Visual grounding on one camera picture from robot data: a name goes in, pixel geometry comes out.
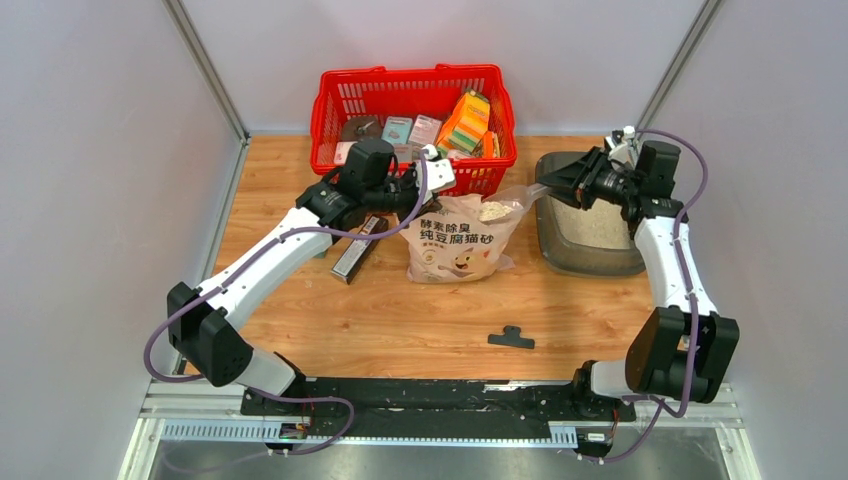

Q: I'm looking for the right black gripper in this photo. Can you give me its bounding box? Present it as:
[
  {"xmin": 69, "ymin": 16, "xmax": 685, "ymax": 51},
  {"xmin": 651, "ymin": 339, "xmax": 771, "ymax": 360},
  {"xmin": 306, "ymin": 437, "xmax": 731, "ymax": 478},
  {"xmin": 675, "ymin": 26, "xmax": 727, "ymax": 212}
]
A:
[{"xmin": 536, "ymin": 146, "xmax": 640, "ymax": 211}]

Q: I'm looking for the clear plastic scoop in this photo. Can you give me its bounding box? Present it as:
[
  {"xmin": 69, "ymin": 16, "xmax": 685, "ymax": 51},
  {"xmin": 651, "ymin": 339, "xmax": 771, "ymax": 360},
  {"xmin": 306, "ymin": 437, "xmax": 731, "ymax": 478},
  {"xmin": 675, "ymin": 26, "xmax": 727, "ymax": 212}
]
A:
[{"xmin": 478, "ymin": 183, "xmax": 551, "ymax": 224}]

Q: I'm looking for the pink cat litter bag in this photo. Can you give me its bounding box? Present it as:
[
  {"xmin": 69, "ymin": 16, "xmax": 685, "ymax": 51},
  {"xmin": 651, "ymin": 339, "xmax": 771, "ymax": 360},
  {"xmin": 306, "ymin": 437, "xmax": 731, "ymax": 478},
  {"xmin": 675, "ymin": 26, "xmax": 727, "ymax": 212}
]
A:
[{"xmin": 401, "ymin": 194, "xmax": 524, "ymax": 284}]

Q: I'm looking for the black bag clip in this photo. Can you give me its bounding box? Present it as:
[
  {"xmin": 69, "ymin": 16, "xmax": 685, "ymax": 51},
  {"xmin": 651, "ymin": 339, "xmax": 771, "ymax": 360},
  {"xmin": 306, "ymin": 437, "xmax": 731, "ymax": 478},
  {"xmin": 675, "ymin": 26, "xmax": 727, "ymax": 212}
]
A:
[{"xmin": 487, "ymin": 325, "xmax": 535, "ymax": 350}]

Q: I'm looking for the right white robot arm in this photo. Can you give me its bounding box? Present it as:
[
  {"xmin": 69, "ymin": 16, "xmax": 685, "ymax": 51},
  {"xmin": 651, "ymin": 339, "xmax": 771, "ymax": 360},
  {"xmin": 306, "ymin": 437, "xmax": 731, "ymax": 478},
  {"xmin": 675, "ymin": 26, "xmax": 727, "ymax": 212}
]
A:
[{"xmin": 536, "ymin": 140, "xmax": 740, "ymax": 419}]

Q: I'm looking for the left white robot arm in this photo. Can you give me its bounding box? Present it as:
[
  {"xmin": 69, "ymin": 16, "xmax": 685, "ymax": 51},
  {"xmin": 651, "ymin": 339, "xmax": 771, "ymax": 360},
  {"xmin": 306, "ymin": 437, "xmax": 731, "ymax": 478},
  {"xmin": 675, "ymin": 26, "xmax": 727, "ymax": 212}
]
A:
[{"xmin": 151, "ymin": 139, "xmax": 456, "ymax": 415}]

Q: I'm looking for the teal small box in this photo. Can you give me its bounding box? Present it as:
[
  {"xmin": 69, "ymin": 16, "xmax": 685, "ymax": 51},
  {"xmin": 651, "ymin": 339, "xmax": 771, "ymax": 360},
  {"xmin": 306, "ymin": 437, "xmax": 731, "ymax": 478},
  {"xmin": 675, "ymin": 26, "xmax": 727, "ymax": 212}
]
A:
[{"xmin": 381, "ymin": 116, "xmax": 414, "ymax": 145}]

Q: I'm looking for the grey litter box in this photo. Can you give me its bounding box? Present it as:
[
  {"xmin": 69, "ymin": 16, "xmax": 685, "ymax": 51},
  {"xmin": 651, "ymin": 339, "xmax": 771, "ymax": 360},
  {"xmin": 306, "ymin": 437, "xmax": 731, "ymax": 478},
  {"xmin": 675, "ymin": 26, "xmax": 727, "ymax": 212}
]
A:
[{"xmin": 535, "ymin": 151, "xmax": 647, "ymax": 278}]

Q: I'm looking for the pink white box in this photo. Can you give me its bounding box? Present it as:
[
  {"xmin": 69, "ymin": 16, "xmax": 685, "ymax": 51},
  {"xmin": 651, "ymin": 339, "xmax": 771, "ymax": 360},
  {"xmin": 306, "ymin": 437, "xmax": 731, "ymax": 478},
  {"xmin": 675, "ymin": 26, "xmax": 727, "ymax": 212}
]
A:
[{"xmin": 333, "ymin": 141, "xmax": 356, "ymax": 166}]

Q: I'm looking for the black rectangular box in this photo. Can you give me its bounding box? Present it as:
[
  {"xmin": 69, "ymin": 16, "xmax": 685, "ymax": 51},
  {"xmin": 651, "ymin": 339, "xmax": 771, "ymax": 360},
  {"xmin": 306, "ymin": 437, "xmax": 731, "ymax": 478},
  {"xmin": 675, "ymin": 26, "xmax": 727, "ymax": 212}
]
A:
[{"xmin": 331, "ymin": 215, "xmax": 389, "ymax": 285}]

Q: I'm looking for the brown round tin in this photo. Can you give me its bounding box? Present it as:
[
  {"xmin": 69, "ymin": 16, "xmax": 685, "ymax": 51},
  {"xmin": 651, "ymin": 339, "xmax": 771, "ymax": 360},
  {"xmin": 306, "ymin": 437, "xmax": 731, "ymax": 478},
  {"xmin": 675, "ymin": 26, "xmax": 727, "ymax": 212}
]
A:
[{"xmin": 340, "ymin": 115, "xmax": 383, "ymax": 142}]

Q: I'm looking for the orange item in basket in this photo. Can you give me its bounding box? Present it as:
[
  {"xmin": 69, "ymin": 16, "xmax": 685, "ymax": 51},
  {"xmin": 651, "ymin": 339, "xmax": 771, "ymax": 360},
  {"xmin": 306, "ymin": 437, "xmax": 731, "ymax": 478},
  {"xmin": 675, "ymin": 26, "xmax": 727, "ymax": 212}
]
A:
[{"xmin": 478, "ymin": 131, "xmax": 500, "ymax": 159}]

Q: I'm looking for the orange striped sponge pack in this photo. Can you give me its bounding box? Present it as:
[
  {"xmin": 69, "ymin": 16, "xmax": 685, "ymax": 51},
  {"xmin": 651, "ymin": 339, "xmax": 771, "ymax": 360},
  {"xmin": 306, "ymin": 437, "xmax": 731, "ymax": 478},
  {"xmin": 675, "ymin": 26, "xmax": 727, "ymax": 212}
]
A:
[{"xmin": 436, "ymin": 89, "xmax": 491, "ymax": 154}]

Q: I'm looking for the red plastic shopping basket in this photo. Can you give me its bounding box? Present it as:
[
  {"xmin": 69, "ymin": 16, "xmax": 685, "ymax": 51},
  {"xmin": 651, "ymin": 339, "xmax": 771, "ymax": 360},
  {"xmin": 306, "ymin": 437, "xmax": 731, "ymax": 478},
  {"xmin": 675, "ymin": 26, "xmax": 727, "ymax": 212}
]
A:
[{"xmin": 310, "ymin": 64, "xmax": 517, "ymax": 196}]

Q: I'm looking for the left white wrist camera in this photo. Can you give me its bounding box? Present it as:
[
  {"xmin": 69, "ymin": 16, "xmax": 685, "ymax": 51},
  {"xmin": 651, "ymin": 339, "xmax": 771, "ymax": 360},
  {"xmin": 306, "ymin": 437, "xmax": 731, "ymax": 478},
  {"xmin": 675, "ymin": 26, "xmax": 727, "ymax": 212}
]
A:
[{"xmin": 416, "ymin": 144, "xmax": 457, "ymax": 202}]

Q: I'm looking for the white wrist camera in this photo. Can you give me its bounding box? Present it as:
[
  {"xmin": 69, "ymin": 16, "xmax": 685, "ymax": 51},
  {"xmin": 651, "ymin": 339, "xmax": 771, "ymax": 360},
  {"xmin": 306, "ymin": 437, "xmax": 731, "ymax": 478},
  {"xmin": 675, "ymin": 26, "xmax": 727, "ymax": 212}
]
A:
[
  {"xmin": 604, "ymin": 125, "xmax": 639, "ymax": 167},
  {"xmin": 416, "ymin": 144, "xmax": 457, "ymax": 202}
]

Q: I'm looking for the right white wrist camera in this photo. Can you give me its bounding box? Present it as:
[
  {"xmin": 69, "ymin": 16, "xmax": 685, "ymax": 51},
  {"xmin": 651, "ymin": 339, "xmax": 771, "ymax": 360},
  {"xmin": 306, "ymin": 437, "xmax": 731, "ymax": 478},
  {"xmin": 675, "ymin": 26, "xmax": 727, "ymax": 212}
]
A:
[{"xmin": 604, "ymin": 125, "xmax": 639, "ymax": 167}]

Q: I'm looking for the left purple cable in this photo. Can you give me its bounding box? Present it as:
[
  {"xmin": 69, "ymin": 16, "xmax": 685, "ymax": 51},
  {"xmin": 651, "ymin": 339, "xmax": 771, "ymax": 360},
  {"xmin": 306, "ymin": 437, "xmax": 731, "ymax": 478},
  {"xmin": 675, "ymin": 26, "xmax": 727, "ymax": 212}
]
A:
[{"xmin": 143, "ymin": 148, "xmax": 431, "ymax": 473}]

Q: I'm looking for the purple cable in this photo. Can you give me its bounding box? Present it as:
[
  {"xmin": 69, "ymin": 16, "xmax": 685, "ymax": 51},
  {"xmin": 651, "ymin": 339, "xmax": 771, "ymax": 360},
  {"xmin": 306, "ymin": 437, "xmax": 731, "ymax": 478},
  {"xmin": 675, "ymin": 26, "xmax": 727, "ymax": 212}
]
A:
[
  {"xmin": 569, "ymin": 128, "xmax": 710, "ymax": 464},
  {"xmin": 143, "ymin": 148, "xmax": 431, "ymax": 473}
]

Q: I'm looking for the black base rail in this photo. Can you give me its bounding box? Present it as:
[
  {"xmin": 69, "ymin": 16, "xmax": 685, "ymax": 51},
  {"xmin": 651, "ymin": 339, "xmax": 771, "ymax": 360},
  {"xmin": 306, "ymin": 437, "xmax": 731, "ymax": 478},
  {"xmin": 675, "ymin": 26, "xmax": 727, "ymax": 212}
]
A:
[{"xmin": 240, "ymin": 377, "xmax": 637, "ymax": 453}]

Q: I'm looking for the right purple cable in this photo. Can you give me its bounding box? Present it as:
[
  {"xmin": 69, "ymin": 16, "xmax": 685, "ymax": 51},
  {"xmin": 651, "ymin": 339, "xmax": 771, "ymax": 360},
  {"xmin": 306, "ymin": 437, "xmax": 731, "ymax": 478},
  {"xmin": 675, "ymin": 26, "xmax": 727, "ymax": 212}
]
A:
[{"xmin": 569, "ymin": 128, "xmax": 710, "ymax": 464}]

